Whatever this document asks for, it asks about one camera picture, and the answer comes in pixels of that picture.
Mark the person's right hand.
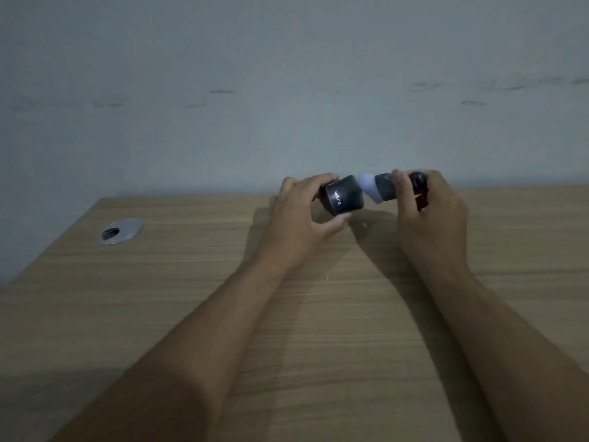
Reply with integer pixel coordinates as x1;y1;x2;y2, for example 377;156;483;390
390;169;475;277

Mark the person's left hand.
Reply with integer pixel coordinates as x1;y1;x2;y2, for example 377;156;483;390
252;174;354;277

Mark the black device with white tip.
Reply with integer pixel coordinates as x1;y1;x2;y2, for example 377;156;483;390
358;171;429;211

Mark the black cylindrical cap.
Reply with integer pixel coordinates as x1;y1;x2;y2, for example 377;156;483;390
319;175;365;217

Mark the person's left forearm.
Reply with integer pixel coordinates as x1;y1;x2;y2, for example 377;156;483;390
48;258;290;442

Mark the person's right forearm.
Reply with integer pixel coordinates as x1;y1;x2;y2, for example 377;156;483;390
416;268;589;442

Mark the silver desk cable grommet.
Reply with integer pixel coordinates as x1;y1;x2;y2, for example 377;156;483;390
100;218;143;246

